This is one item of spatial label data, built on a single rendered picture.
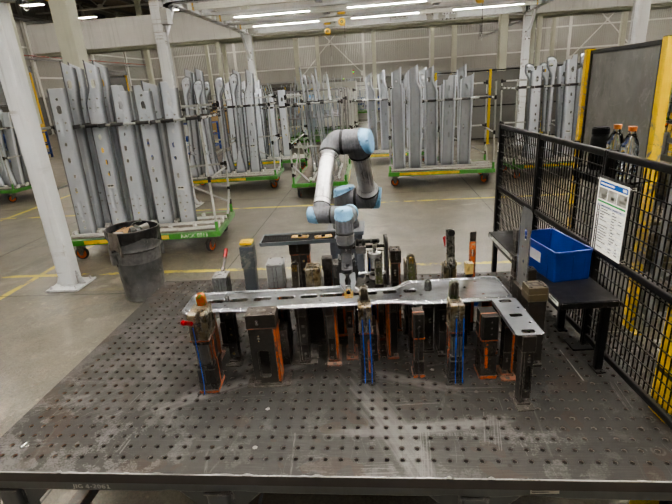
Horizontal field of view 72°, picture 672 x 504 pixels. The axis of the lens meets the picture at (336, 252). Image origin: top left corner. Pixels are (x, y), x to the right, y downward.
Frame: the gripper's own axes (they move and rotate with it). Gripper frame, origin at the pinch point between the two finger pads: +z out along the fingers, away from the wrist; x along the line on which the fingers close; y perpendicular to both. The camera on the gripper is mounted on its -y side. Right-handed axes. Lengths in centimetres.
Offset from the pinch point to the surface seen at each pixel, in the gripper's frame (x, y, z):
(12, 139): 685, 790, -29
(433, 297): -35.0, -7.8, 2.4
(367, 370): -5.9, -21.1, 26.9
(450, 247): -47, 15, -11
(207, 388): 60, -23, 30
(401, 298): -21.9, -7.1, 2.3
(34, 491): 117, -55, 48
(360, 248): -6.5, 15.6, -12.8
